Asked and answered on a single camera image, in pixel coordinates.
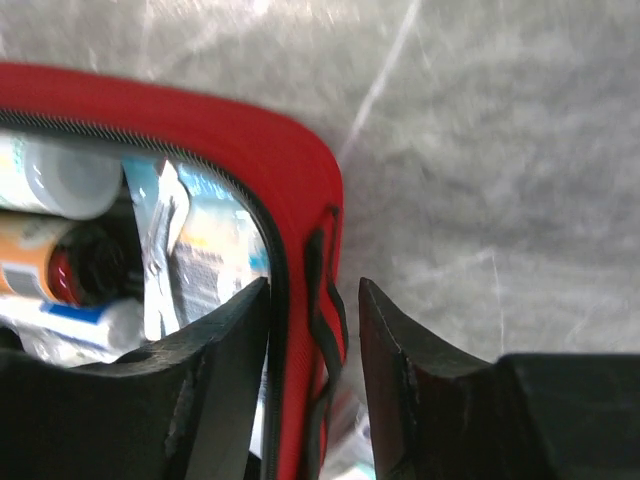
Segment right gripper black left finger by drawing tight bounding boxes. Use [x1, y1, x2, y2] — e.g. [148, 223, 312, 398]
[1, 279, 270, 479]

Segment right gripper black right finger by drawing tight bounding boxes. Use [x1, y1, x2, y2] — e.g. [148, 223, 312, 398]
[359, 279, 639, 479]

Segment white blue small tube box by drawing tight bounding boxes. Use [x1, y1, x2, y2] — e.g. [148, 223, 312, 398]
[0, 294, 146, 369]

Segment blue white gauze packet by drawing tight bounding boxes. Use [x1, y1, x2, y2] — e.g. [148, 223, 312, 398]
[122, 156, 270, 341]

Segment brown medicine bottle orange label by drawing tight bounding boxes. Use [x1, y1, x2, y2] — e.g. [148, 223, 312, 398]
[1, 211, 126, 307]

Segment white medicine bottle green label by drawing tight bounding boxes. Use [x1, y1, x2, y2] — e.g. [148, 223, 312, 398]
[1, 130, 122, 220]

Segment black red medicine kit case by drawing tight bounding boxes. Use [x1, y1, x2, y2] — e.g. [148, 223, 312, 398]
[1, 63, 348, 479]

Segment teal swab zip bag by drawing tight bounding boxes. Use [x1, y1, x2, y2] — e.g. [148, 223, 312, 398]
[319, 389, 376, 480]

